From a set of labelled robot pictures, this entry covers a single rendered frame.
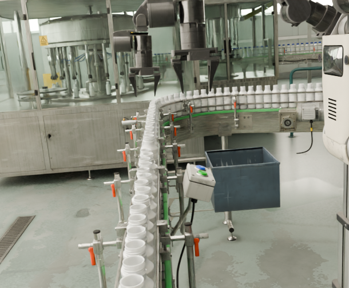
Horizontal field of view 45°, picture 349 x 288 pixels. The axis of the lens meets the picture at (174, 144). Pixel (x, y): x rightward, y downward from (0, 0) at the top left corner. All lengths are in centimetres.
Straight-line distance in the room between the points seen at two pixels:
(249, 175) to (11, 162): 377
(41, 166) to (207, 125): 259
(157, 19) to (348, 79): 55
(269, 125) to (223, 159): 102
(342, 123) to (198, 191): 45
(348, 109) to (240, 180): 84
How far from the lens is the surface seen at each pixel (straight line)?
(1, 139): 528
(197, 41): 96
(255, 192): 200
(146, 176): 117
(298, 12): 146
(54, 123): 506
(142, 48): 143
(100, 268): 102
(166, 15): 96
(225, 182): 196
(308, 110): 301
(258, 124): 321
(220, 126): 321
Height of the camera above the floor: 150
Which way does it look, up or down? 13 degrees down
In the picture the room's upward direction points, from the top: 4 degrees counter-clockwise
